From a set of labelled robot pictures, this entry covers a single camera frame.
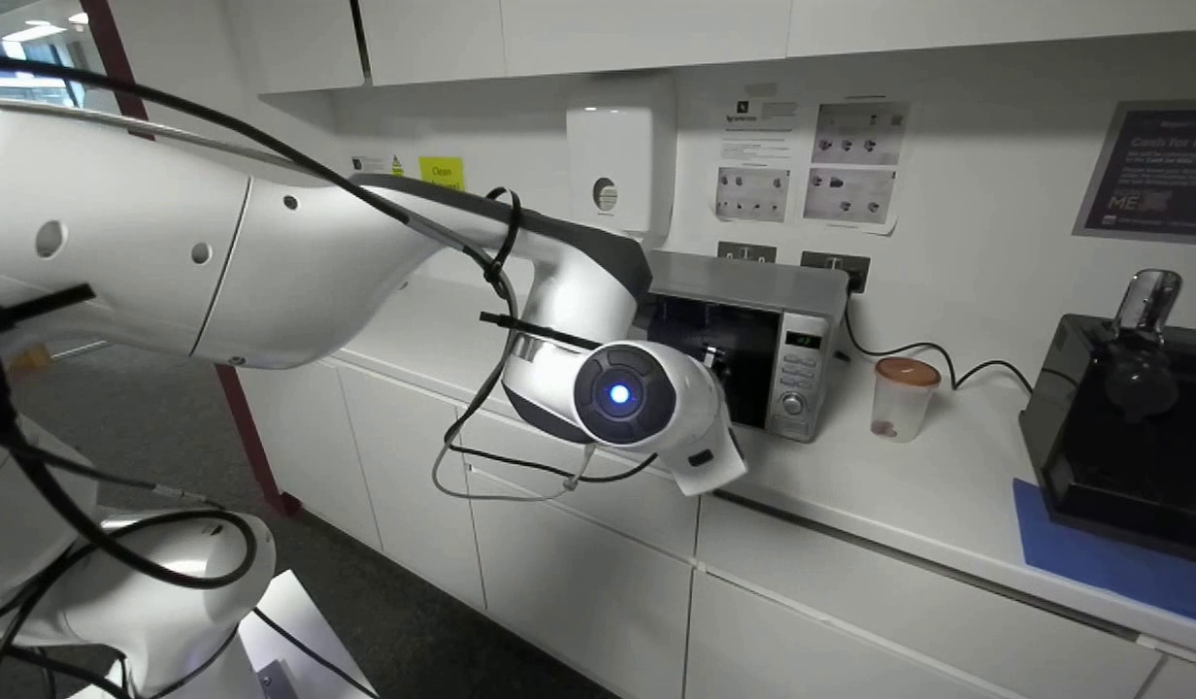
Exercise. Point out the white cabinets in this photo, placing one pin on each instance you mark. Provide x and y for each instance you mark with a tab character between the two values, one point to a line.
848	567
340	45

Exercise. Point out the white lower cabinets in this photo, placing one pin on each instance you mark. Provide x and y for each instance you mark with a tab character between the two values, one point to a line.
848	567

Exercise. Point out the plastic cup brown lid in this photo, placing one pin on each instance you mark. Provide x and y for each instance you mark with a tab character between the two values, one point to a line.
901	399

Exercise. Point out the white instruction poster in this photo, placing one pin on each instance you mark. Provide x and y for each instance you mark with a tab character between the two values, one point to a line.
767	171

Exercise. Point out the silver microwave oven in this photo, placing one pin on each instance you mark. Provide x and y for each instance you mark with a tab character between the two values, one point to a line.
762	328

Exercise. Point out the dark framed wall notice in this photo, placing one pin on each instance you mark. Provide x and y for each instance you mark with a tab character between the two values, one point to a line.
1141	185

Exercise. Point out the black coffee machine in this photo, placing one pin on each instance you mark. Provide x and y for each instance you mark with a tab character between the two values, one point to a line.
1110	418

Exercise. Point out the white paper towel dispenser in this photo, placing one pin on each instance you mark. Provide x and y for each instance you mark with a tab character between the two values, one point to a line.
611	167

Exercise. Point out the blue mat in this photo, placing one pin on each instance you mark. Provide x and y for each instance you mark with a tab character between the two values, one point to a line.
1101	559

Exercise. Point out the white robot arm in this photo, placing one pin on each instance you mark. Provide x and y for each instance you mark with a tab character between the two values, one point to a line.
140	233

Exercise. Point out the white upper cabinets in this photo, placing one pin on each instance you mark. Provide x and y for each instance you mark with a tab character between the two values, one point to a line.
340	45

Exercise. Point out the yellow green wall sign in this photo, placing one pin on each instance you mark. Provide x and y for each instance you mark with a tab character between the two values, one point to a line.
442	171

